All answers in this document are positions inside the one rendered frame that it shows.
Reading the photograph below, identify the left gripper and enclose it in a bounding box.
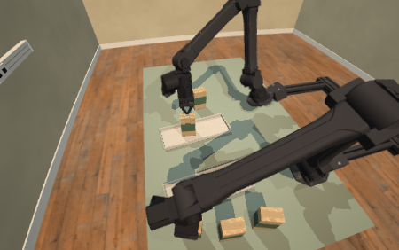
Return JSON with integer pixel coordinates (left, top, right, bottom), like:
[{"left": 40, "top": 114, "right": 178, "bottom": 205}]
[{"left": 174, "top": 222, "right": 200, "bottom": 240}]

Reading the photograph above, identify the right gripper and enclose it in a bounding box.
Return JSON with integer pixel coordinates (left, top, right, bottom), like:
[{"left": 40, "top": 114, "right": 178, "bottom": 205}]
[{"left": 179, "top": 86, "right": 194, "bottom": 114}]

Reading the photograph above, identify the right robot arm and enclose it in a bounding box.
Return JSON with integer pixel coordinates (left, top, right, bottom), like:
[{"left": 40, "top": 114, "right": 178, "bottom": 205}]
[{"left": 161, "top": 0, "right": 270, "bottom": 104}]

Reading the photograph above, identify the white shallow tray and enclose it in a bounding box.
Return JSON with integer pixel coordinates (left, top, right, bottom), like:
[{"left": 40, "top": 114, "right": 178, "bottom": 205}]
[{"left": 160, "top": 113, "right": 231, "bottom": 151}]

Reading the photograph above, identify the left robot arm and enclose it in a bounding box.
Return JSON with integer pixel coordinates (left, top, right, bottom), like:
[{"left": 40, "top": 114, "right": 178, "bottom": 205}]
[{"left": 145, "top": 77, "right": 399, "bottom": 230}]

